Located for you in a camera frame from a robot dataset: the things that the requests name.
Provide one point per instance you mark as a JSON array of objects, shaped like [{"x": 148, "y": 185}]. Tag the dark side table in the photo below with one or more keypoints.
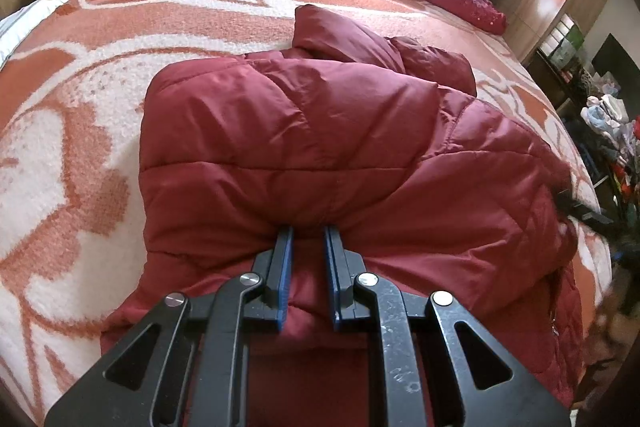
[{"x": 605, "y": 167}]

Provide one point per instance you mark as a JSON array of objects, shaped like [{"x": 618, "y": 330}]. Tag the pile of clothes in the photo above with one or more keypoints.
[{"x": 617, "y": 138}]

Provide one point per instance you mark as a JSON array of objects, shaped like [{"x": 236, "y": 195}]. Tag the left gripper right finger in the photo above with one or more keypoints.
[{"x": 431, "y": 363}]

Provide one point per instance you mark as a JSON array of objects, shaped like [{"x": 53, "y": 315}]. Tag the orange white patterned blanket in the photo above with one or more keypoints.
[{"x": 72, "y": 214}]

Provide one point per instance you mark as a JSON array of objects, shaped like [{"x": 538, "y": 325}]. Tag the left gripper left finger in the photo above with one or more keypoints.
[{"x": 186, "y": 361}]

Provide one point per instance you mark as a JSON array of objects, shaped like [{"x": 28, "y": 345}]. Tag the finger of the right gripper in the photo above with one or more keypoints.
[{"x": 576, "y": 209}]

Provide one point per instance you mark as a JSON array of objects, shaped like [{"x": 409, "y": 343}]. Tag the black television screen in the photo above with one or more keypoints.
[{"x": 613, "y": 58}]

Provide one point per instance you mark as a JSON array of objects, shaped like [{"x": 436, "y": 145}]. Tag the grey white bed sheet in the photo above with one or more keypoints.
[{"x": 16, "y": 27}]

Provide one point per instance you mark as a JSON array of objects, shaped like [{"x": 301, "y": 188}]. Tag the dark red quilted puffer coat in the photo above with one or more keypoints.
[{"x": 386, "y": 140}]

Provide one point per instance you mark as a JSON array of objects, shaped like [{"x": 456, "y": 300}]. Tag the right hand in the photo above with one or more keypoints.
[{"x": 615, "y": 327}]

